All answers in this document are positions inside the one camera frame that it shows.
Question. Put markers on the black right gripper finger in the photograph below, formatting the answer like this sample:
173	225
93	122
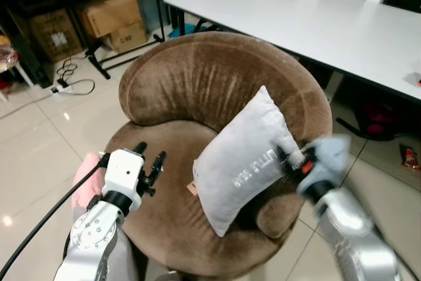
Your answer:
287	158

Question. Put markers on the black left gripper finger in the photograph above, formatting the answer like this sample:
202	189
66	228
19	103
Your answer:
158	164
140	148

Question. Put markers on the grey printed pillow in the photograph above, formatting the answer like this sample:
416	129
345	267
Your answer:
243	156

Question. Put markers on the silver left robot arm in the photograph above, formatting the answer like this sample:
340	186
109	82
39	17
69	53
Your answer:
92	235

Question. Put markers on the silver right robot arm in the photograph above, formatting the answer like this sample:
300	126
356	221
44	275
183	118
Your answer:
352	235

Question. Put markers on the brown round velvet sofa chair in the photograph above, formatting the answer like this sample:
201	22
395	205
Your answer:
197	77

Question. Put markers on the pink soft cushion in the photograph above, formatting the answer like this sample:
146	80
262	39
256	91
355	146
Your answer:
84	179

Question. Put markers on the red black bag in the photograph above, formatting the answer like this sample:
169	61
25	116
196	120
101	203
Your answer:
376	118

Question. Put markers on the red snack packet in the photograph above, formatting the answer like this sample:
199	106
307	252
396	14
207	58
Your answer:
411	158

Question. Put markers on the large brown cardboard box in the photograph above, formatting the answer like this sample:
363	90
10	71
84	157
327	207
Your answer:
112	21

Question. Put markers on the long white table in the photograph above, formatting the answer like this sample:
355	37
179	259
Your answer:
316	24

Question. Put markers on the dark printed cardboard box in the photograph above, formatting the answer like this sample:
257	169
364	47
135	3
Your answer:
56	34

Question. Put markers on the colourful toy item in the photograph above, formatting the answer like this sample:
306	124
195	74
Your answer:
6	54

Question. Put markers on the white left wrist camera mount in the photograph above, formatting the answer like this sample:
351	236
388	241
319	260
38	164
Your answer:
123	170

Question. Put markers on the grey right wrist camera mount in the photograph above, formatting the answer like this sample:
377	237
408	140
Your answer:
331	156

